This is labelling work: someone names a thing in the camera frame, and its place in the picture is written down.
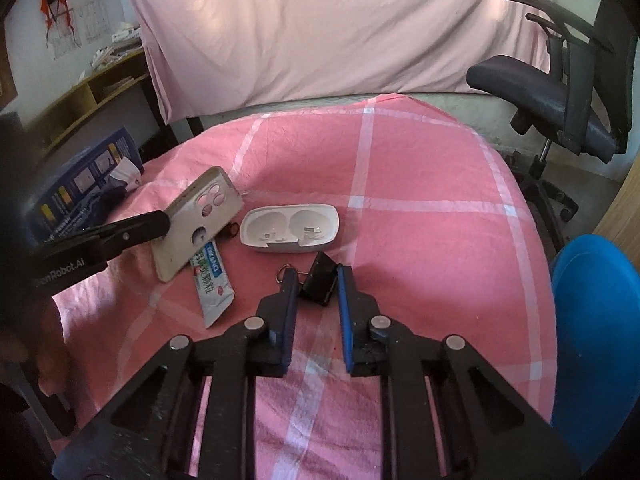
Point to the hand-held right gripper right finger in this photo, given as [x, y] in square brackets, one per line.
[346, 320]

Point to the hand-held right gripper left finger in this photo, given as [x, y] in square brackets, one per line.
[287, 320]

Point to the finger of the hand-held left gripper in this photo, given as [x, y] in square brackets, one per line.
[135, 232]

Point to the black binder clip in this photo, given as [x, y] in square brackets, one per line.
[320, 280]

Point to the blue cardboard box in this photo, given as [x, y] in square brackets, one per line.
[75, 185]

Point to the beige phone case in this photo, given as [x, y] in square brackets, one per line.
[220, 182]

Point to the white crumpled wrapper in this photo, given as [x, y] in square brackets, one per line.
[126, 172]

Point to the white toothpaste tube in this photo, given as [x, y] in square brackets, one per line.
[212, 285]

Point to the white plastic tray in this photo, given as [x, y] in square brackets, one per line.
[260, 241]

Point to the pink checked tablecloth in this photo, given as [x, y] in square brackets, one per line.
[425, 260]

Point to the wooden shelf desk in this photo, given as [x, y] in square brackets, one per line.
[75, 95]

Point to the stack of books and papers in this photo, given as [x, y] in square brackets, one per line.
[117, 45]

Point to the blue plastic basin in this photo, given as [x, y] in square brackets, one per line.
[595, 335]

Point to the pink hanging bed sheet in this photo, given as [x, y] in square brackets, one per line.
[325, 25]

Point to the black office chair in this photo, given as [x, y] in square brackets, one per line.
[525, 80]

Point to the light wooden cabinet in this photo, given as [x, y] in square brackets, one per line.
[625, 210]

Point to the paper wall calendar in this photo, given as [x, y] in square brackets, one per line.
[100, 22]

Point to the red knot wall ornament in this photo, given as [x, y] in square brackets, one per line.
[52, 2]

